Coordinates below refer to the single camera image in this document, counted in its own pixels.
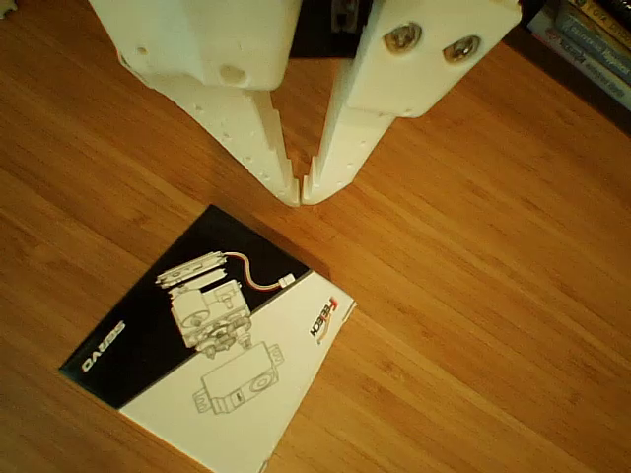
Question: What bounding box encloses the yellow spine book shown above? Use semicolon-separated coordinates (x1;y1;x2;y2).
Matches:
561;0;631;31

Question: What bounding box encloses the purple white spine book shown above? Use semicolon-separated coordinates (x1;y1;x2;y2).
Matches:
526;19;631;109

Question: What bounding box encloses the black white servo box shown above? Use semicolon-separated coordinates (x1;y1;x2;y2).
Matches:
58;204;357;473

